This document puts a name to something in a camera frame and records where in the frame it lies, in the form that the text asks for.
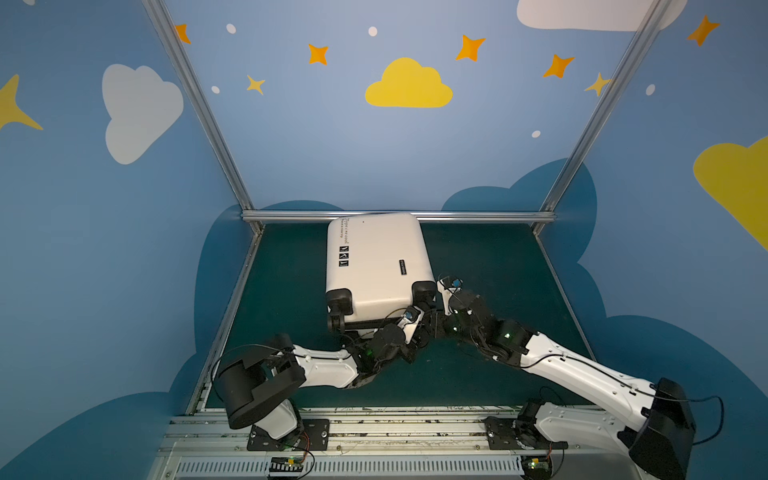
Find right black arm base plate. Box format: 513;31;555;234
483;416;569;451

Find right small circuit board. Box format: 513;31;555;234
521;456;553;480

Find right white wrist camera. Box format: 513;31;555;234
437;276;463;316

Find left small circuit board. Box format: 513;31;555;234
267;456;309;478

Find aluminium frame post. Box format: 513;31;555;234
540;0;672;214
142;0;253;210

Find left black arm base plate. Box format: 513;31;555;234
246;419;330;453

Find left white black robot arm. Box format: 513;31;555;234
211;323;429;446

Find left aluminium frame post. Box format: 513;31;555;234
142;0;253;210

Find small circuit board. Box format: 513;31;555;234
521;456;553;480
267;456;309;478

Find black white suitcase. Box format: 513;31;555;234
325;212;437;332

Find right aluminium frame post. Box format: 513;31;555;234
540;0;672;214

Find rear aluminium crossbar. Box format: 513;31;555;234
241;210;556;224

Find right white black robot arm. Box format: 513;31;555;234
423;284;696;479

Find aluminium front rail frame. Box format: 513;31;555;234
148;406;645;479

